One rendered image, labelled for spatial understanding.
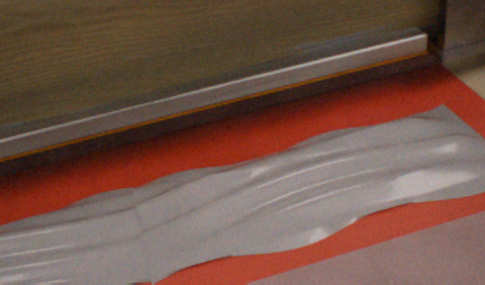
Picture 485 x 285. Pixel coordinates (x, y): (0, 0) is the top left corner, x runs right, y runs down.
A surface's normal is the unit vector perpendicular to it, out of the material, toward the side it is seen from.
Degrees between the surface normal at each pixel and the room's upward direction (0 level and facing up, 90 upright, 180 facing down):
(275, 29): 56
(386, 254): 32
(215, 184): 8
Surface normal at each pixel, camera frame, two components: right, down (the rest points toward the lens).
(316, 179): 0.01, -0.50
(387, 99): -0.13, -0.82
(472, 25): 0.26, 0.51
